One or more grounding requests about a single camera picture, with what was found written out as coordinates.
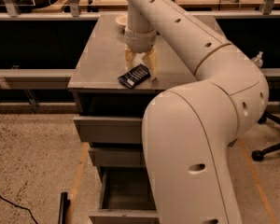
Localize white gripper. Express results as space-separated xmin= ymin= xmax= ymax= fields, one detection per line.
xmin=124 ymin=27 xmax=159 ymax=79

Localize dark blue rxbar wrapper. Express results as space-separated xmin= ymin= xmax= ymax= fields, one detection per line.
xmin=118 ymin=63 xmax=150 ymax=89

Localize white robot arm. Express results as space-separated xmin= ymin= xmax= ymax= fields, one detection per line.
xmin=128 ymin=0 xmax=269 ymax=224

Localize grey wooden drawer cabinet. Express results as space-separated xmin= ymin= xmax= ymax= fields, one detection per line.
xmin=68 ymin=15 xmax=227 ymax=224

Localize grey top drawer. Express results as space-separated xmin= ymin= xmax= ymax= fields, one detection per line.
xmin=74 ymin=116 xmax=142 ymax=144

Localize grey middle drawer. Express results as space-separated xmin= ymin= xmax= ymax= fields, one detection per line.
xmin=89 ymin=147 xmax=146 ymax=167

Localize grey open bottom drawer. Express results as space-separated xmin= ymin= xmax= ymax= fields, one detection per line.
xmin=89 ymin=167 xmax=160 ymax=224

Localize white ceramic bowl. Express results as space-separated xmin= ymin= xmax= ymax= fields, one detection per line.
xmin=116 ymin=14 xmax=128 ymax=27

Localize clear sanitizer pump bottle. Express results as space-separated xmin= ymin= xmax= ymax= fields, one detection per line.
xmin=251 ymin=51 xmax=263 ymax=68

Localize black office chair base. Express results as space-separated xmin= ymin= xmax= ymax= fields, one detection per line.
xmin=251 ymin=111 xmax=280 ymax=161

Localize black bar on floor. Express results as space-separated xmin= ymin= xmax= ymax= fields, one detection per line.
xmin=58 ymin=192 xmax=69 ymax=224

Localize grey metal railing frame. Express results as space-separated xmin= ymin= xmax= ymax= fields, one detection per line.
xmin=0 ymin=0 xmax=280 ymax=116

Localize black floor cable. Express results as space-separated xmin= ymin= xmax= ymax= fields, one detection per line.
xmin=0 ymin=178 xmax=40 ymax=224

